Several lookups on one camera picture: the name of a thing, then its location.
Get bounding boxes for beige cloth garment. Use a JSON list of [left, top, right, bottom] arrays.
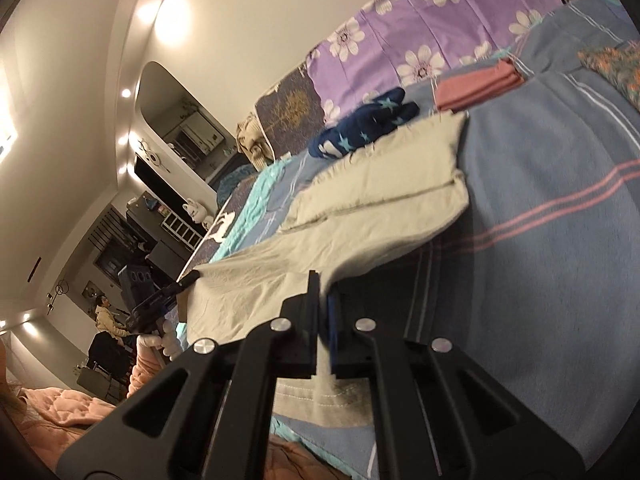
[[184, 110, 471, 428]]

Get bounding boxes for orange quilted sleeve forearm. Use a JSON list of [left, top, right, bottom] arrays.
[[127, 336, 164, 398]]

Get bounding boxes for white gloved left hand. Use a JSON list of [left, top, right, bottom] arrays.
[[137, 320, 182, 364]]

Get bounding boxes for seated person in background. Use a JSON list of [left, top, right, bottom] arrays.
[[94, 294, 136, 348]]

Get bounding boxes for dark shelf cabinet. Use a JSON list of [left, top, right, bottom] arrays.
[[126, 192, 203, 280]]

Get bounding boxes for teal patterned bed sheet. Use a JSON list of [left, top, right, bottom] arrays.
[[208, 155, 293, 263]]

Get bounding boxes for blue striped bed blanket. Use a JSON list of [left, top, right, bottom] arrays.
[[238, 0, 639, 467]]

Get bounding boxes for beige plush toy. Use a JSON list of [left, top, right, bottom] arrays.
[[235, 113, 274, 171]]

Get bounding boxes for dark tree-pattern pillow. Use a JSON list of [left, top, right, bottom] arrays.
[[255, 64, 324, 158]]

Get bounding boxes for navy star-pattern garment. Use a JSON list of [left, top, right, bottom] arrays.
[[308, 87, 420, 159]]

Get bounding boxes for folded pink cloth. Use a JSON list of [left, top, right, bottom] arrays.
[[434, 60, 525, 112]]

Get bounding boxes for floral patterned cloth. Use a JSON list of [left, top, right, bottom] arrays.
[[577, 41, 640, 110]]

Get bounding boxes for purple floral pillow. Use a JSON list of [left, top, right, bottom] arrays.
[[307, 0, 562, 124]]

